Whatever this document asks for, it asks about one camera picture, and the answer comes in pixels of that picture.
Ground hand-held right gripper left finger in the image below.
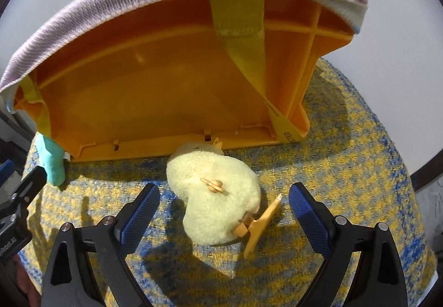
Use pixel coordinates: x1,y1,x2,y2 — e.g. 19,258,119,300
41,183,161,307

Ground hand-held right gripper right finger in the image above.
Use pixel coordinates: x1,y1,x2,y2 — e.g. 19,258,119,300
288,182,409,307

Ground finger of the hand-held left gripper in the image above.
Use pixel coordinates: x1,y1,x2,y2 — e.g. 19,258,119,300
10,166,48,217
0,160,15,185

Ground cream heart plush hair clip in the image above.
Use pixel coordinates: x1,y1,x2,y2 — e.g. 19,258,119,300
166,137,282,259

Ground orange plastic basket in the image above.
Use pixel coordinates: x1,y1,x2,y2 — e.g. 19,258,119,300
14,0,357,163

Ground teal flower plush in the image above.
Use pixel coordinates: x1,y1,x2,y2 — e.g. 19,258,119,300
36,132,66,186

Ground yellow and blue plaid blanket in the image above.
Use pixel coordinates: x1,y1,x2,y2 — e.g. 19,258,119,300
17,58,435,307

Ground dark wooden furniture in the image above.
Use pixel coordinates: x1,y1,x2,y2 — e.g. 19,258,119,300
410,151,443,192

